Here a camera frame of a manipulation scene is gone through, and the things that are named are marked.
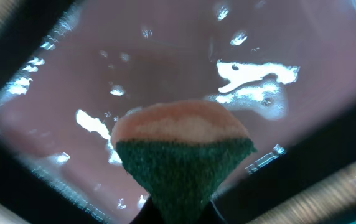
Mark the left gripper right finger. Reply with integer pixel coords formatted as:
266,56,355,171
198,201,226,224

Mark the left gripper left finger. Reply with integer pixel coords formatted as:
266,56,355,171
129,197,161,224

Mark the green and pink sponge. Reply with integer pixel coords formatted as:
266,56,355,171
110,100,256,224

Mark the black tray with red liquid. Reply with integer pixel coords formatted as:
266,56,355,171
0,1,356,223

